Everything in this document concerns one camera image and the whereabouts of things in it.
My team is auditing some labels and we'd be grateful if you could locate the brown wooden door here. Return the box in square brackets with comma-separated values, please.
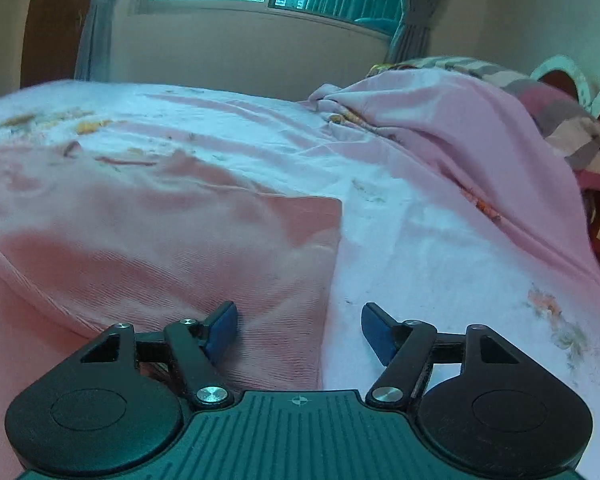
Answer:
[20, 0, 97, 91]

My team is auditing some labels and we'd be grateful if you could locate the pink blanket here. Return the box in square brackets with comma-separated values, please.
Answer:
[307, 67, 600, 283]

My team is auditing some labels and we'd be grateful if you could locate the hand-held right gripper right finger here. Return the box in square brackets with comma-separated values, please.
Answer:
[361, 302, 523, 408]

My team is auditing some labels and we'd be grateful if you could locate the white floral bed sheet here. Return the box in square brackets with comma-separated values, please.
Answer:
[0, 80, 600, 411]

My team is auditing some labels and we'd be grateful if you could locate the pink ribbed garment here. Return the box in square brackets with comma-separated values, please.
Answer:
[0, 147, 344, 392]

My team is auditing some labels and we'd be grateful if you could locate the patterned grey pink quilt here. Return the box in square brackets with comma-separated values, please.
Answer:
[370, 56, 600, 192]

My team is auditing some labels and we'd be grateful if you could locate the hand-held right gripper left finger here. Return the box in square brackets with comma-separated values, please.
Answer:
[80, 301, 239, 409]

